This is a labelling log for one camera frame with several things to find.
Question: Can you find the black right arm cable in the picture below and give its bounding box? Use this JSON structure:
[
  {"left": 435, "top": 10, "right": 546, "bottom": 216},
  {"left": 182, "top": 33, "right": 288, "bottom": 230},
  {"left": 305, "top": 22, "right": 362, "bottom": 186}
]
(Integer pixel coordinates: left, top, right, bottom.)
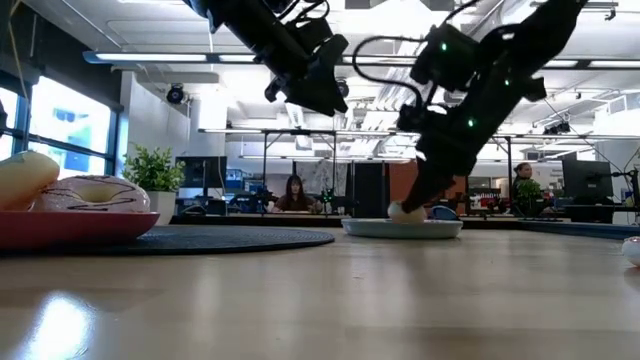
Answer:
[{"left": 351, "top": 34, "right": 427, "bottom": 110}]

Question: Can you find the black metal frame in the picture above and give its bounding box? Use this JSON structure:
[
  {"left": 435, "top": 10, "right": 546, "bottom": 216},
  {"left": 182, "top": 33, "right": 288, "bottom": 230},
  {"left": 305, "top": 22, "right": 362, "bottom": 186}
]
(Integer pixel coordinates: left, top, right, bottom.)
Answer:
[{"left": 260, "top": 128, "right": 515, "bottom": 217}]

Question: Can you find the small white donut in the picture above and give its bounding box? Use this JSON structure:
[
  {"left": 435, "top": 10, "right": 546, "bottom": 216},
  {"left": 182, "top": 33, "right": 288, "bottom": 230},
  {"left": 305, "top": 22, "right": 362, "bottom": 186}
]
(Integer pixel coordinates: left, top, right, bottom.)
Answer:
[{"left": 621, "top": 236, "right": 640, "bottom": 268}]

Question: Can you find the light blue plate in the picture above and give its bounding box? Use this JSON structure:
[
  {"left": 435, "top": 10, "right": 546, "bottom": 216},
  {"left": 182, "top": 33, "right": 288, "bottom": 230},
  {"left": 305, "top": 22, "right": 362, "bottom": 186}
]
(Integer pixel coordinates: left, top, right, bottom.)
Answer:
[{"left": 340, "top": 217, "right": 465, "bottom": 240}]

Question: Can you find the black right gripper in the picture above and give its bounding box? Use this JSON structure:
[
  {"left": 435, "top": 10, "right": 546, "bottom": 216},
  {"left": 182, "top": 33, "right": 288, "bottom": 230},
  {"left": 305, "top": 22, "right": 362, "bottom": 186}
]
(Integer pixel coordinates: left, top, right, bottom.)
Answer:
[{"left": 396, "top": 69, "right": 549, "bottom": 215}]

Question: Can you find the white plant pot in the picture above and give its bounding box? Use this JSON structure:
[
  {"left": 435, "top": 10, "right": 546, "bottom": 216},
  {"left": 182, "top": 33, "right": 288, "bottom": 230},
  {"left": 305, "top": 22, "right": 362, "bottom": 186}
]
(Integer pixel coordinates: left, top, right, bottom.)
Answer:
[{"left": 147, "top": 189, "right": 178, "bottom": 226}]

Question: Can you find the large black monitor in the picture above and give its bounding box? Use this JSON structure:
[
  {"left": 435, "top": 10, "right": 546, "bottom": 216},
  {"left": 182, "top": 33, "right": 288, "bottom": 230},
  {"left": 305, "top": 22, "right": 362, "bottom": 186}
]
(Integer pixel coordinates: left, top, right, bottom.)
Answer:
[{"left": 560, "top": 158, "right": 615, "bottom": 199}]

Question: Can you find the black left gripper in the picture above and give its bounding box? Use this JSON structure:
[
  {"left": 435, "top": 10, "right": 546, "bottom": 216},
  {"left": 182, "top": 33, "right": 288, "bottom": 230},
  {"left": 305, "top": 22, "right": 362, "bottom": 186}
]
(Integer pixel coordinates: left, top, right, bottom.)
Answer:
[{"left": 263, "top": 32, "right": 350, "bottom": 119}]

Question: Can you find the overhead light bar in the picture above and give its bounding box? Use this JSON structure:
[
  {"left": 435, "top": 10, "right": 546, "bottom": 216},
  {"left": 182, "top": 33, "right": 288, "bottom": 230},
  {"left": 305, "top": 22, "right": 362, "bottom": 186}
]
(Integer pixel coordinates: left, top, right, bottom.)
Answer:
[{"left": 82, "top": 49, "right": 640, "bottom": 71}]

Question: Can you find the green potted plant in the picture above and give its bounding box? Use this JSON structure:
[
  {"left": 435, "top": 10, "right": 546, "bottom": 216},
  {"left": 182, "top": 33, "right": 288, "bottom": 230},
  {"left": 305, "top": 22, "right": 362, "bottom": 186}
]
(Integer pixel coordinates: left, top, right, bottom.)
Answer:
[{"left": 121, "top": 145, "right": 187, "bottom": 194}]

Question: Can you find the dark blue mat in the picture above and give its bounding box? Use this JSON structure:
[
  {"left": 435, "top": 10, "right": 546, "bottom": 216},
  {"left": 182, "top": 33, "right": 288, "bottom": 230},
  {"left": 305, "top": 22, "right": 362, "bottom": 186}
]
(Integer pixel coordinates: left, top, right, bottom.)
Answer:
[{"left": 517, "top": 219, "right": 640, "bottom": 241}]

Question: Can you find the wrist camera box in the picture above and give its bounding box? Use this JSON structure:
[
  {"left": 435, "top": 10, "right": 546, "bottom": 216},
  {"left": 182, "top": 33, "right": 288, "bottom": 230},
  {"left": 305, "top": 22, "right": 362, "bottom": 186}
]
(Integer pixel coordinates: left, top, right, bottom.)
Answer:
[
  {"left": 409, "top": 22, "right": 480, "bottom": 95},
  {"left": 293, "top": 15, "right": 335, "bottom": 54}
]

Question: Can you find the large pink iced donut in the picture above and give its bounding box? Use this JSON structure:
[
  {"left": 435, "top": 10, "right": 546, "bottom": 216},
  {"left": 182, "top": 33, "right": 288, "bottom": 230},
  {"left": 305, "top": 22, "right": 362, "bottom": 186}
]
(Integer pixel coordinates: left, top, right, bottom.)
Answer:
[{"left": 31, "top": 174, "right": 152, "bottom": 215}]

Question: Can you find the black computer monitor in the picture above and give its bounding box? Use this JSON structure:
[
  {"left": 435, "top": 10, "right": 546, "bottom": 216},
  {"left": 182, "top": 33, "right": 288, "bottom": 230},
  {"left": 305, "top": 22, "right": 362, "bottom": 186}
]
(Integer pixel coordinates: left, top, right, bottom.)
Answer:
[{"left": 174, "top": 155, "right": 229, "bottom": 191}]

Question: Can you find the orange curtain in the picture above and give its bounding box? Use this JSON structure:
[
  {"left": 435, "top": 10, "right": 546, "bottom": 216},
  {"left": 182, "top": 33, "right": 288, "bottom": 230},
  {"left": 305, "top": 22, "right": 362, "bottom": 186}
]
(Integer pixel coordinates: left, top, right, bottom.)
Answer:
[{"left": 388, "top": 161, "right": 470, "bottom": 216}]

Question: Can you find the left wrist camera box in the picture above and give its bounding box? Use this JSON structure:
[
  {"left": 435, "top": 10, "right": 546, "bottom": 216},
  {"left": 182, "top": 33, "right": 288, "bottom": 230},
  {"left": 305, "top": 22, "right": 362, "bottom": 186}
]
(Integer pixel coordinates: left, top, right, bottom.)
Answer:
[{"left": 293, "top": 15, "right": 335, "bottom": 54}]

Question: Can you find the black curtain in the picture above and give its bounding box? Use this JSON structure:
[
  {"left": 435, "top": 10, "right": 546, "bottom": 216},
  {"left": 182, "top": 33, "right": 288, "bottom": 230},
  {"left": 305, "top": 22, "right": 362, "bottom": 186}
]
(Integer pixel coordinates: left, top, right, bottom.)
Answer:
[{"left": 344, "top": 161, "right": 391, "bottom": 220}]

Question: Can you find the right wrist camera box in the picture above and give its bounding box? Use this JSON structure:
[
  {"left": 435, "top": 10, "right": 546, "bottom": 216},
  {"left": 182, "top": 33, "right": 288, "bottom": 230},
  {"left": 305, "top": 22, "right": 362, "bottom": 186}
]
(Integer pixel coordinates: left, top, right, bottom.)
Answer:
[{"left": 409, "top": 22, "right": 480, "bottom": 95}]

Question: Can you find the small background plant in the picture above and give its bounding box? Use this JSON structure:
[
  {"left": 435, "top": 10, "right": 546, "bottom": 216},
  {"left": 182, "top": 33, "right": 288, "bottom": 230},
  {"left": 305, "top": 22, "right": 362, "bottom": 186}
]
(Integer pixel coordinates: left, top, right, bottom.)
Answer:
[{"left": 513, "top": 178, "right": 550, "bottom": 217}]

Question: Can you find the red plate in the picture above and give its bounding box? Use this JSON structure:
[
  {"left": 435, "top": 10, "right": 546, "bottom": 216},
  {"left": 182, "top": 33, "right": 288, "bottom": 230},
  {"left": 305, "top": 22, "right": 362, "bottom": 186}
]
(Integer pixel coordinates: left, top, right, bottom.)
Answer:
[{"left": 0, "top": 209, "right": 162, "bottom": 252}]

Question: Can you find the green iced donut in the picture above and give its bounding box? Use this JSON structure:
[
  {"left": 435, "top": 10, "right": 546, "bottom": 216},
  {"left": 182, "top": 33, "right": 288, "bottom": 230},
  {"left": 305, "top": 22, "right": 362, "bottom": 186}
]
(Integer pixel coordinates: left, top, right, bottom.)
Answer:
[{"left": 387, "top": 200, "right": 429, "bottom": 225}]

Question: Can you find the person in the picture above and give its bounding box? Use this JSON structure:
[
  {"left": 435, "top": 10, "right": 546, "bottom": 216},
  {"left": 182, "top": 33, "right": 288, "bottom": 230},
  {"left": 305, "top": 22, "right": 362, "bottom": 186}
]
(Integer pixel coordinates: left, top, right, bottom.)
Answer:
[
  {"left": 271, "top": 174, "right": 320, "bottom": 214},
  {"left": 509, "top": 161, "right": 537, "bottom": 201}
]

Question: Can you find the round dark woven placemat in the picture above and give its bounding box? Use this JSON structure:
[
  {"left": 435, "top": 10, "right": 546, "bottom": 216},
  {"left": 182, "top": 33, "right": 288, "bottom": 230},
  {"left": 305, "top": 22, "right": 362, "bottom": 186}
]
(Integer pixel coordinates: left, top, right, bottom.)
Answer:
[{"left": 112, "top": 225, "right": 337, "bottom": 258}]

